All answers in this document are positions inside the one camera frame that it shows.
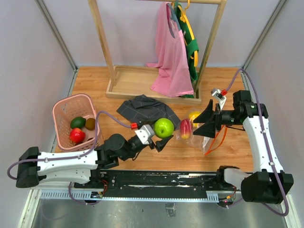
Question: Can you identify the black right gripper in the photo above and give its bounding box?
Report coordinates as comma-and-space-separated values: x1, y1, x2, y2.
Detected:
193, 99, 240, 138

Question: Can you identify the green fake apple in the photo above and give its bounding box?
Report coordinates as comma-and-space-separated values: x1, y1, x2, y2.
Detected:
154, 118, 174, 139

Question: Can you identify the clear zip top bag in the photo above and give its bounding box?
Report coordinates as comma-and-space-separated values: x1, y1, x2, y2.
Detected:
175, 111, 228, 155

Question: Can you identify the orange fake fruit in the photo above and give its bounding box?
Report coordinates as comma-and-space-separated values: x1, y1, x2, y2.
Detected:
85, 118, 95, 131

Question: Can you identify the dark green fake lime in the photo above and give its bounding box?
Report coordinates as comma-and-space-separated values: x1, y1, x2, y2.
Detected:
70, 116, 86, 129

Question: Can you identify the red fake apple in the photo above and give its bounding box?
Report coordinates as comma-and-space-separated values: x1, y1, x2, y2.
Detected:
69, 128, 86, 144

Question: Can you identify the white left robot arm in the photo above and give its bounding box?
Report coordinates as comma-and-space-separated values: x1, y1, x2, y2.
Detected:
16, 133, 172, 189

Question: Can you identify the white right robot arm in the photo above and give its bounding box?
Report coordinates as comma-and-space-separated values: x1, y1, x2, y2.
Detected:
193, 89, 294, 204

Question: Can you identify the yellow fake lemon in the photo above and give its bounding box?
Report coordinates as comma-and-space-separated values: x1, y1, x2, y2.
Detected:
188, 111, 201, 122

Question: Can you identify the red yellow fake mango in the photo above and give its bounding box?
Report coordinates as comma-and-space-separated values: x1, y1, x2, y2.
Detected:
180, 118, 192, 139

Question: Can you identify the dark grey checked cloth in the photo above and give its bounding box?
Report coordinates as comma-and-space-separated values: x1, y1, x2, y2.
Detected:
116, 95, 181, 129

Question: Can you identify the pink t-shirt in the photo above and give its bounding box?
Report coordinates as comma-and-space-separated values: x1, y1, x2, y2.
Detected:
145, 2, 194, 97

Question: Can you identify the wooden clothes rack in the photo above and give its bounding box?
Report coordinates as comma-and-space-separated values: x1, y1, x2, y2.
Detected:
88, 0, 226, 105

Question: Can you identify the green t-shirt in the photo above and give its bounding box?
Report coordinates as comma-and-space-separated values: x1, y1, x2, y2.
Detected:
174, 2, 199, 98

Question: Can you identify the pink plastic basket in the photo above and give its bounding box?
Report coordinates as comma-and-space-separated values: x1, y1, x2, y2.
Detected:
52, 94, 101, 152

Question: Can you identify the yellow clothes hanger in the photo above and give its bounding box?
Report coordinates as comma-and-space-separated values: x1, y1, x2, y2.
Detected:
170, 0, 199, 67

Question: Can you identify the grey clothes hanger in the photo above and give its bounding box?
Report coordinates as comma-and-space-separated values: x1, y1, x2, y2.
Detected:
166, 3, 181, 38

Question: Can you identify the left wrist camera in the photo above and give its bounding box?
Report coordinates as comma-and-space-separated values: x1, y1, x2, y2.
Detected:
134, 124, 155, 144

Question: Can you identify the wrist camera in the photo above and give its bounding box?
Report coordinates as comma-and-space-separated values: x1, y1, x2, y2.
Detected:
134, 124, 155, 144
211, 88, 227, 110

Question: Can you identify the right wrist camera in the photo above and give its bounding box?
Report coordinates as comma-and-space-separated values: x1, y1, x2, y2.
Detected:
211, 88, 227, 110

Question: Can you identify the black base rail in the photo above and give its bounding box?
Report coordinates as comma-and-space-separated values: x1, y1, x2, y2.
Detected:
73, 170, 238, 198

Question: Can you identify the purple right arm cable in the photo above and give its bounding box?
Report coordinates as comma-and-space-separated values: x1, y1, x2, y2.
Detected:
224, 68, 290, 217

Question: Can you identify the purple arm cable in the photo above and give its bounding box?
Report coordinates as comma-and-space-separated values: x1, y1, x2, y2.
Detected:
6, 110, 133, 206
224, 68, 290, 217

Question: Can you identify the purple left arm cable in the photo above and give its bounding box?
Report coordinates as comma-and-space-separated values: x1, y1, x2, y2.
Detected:
6, 110, 133, 206

